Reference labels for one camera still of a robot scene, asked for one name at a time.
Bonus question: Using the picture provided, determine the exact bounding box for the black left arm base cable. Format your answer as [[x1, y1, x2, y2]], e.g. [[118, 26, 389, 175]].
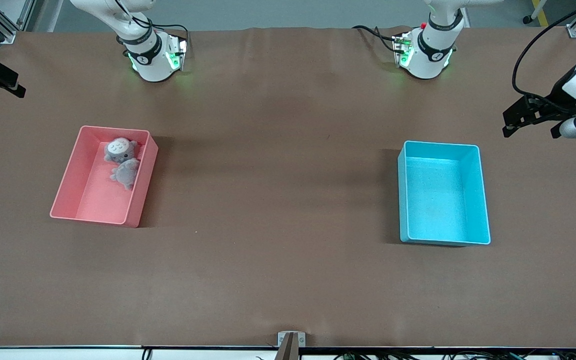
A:
[[352, 25, 400, 53]]

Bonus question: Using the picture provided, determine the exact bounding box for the gray metal table-edge bracket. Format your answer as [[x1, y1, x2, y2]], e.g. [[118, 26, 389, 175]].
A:
[[276, 331, 307, 360]]

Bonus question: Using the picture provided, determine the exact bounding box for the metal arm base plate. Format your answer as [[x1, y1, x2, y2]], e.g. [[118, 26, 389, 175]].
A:
[[392, 31, 415, 69], [165, 34, 189, 72]]

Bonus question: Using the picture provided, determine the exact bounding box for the pink plastic box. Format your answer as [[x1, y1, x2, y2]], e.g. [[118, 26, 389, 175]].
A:
[[49, 125, 159, 229]]

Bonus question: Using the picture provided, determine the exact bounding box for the white stand leg with caster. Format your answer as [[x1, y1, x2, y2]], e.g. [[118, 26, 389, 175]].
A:
[[522, 0, 549, 25]]

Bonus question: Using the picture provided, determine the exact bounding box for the black arm base cable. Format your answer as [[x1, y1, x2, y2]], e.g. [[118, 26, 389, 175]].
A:
[[113, 0, 190, 46], [352, 25, 400, 53]]

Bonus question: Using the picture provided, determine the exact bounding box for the blue plastic box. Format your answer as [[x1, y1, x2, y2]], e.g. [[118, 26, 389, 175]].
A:
[[397, 140, 492, 247]]

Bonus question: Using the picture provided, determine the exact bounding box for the black right arm base cable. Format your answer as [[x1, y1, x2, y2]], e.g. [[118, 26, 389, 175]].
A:
[[113, 0, 190, 46]]

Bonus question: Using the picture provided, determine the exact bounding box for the plain gray plush toy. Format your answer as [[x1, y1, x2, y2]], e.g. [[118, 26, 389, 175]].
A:
[[109, 158, 141, 191]]

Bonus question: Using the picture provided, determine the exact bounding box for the gray plush toy white face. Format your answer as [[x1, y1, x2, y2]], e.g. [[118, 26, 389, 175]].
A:
[[103, 137, 140, 165]]

